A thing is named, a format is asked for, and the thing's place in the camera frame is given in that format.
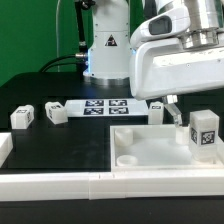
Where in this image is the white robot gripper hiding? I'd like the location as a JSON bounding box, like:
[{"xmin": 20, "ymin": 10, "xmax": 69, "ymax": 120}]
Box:
[{"xmin": 130, "ymin": 36, "xmax": 224, "ymax": 127}]

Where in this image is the white square tabletop part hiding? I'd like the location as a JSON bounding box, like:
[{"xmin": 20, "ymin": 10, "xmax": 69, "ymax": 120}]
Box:
[{"xmin": 110, "ymin": 125, "xmax": 224, "ymax": 172}]

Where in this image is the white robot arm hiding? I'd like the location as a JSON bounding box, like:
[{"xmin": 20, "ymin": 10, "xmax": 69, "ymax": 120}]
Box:
[{"xmin": 75, "ymin": 0, "xmax": 224, "ymax": 124}]

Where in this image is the white sheet with AprilTags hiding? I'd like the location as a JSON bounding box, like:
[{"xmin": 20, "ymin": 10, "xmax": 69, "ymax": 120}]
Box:
[{"xmin": 65, "ymin": 98, "xmax": 148, "ymax": 117}]

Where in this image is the white front fence bar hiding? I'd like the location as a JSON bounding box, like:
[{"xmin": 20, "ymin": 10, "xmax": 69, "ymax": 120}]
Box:
[{"xmin": 0, "ymin": 169, "xmax": 224, "ymax": 202}]

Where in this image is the white left fence piece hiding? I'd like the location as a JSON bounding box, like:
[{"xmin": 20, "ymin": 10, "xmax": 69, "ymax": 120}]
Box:
[{"xmin": 0, "ymin": 132, "xmax": 13, "ymax": 168}]

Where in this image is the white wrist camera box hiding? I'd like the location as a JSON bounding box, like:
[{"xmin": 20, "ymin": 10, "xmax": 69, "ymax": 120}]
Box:
[{"xmin": 130, "ymin": 5, "xmax": 190, "ymax": 49}]

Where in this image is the black cable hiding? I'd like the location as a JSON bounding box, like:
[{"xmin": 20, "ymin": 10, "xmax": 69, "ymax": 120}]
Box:
[{"xmin": 39, "ymin": 53, "xmax": 88, "ymax": 73}]

